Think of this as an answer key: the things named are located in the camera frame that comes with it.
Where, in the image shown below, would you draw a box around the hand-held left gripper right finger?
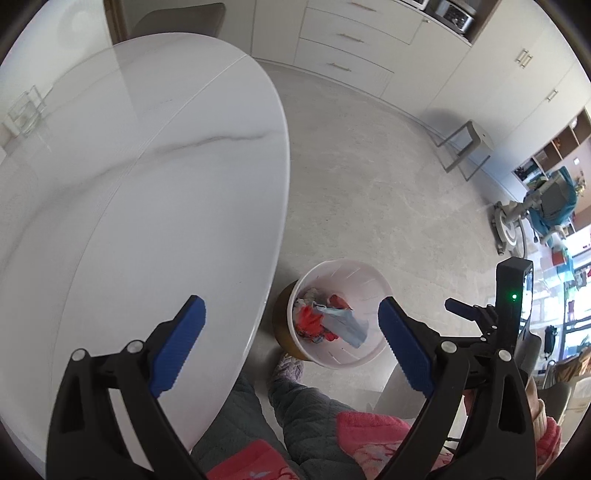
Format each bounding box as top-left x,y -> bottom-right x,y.
378,296 -> 537,480

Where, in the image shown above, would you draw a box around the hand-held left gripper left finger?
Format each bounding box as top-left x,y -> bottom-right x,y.
46,295 -> 207,480

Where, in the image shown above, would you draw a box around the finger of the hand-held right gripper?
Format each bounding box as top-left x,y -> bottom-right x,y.
444,298 -> 498,330

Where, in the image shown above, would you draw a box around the blue face mask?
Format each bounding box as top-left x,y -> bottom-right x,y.
314,302 -> 370,349

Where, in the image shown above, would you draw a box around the white trash bin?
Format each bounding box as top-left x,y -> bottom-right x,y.
287,260 -> 394,369

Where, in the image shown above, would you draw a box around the red paper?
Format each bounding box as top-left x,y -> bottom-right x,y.
295,305 -> 326,337

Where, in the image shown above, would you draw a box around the person's right forearm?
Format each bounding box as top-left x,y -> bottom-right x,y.
524,376 -> 561,467

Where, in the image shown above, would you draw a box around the pink robe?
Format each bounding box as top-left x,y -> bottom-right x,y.
205,411 -> 455,480

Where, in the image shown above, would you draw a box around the exercise machine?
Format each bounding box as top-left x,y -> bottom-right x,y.
489,168 -> 583,257

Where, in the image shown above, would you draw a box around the fluffy grey slipper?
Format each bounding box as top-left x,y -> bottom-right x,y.
270,353 -> 305,384

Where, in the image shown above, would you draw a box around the person's grey quilted pants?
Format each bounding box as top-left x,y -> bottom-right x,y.
189,364 -> 370,480

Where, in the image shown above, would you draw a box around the wooden shelf unit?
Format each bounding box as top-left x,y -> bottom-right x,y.
512,108 -> 591,185

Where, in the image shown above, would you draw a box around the grey metal stool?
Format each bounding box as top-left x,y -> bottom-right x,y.
435,120 -> 495,182

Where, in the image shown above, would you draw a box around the tall white cupboard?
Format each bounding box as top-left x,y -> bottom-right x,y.
422,14 -> 591,195

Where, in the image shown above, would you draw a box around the white drawer cabinet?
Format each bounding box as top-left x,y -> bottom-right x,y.
252,0 -> 472,100

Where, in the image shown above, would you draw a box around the silver toaster oven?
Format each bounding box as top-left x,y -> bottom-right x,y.
425,0 -> 476,33

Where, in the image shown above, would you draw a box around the grey chair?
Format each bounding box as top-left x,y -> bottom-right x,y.
129,2 -> 227,42

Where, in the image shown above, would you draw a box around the brown table pedestal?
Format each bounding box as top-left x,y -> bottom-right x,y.
272,279 -> 319,363

